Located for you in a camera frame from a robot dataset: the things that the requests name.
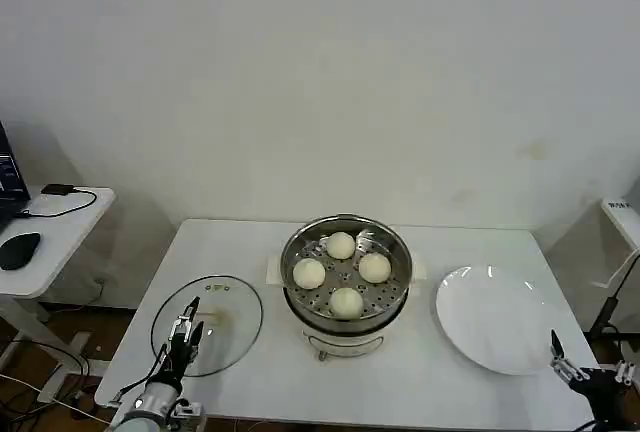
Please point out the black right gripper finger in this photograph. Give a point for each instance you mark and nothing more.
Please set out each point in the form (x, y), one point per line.
(626, 373)
(557, 352)

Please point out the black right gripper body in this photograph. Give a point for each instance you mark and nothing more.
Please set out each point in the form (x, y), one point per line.
(602, 392)

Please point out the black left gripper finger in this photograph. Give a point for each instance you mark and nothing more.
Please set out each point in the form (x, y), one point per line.
(184, 322)
(196, 339)

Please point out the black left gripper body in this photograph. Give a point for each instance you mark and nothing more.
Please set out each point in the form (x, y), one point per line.
(172, 362)

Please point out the round glass lid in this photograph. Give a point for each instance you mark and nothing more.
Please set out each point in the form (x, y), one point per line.
(235, 324)

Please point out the white steamed bun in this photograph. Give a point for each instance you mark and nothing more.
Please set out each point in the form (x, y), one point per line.
(308, 273)
(374, 267)
(346, 302)
(341, 245)

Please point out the black stand pole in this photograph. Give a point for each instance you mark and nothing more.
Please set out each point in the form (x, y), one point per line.
(602, 314)

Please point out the white round plate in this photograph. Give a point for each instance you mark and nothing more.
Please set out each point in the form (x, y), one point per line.
(495, 322)

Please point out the white labelled side table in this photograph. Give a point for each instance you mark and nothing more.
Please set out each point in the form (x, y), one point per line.
(625, 224)

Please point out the white electric cooker base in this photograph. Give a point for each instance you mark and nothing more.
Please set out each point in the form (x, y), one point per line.
(345, 344)

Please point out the white side desk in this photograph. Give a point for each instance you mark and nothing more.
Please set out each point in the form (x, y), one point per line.
(70, 224)

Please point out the black computer mouse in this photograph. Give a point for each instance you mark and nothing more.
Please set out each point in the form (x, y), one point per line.
(19, 250)

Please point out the small black adapter box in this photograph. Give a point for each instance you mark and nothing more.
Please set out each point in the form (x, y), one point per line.
(57, 189)

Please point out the steel steamer basket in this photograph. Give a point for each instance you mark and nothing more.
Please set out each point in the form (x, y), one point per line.
(395, 252)

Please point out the black laptop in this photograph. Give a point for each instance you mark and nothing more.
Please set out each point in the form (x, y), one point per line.
(10, 182)

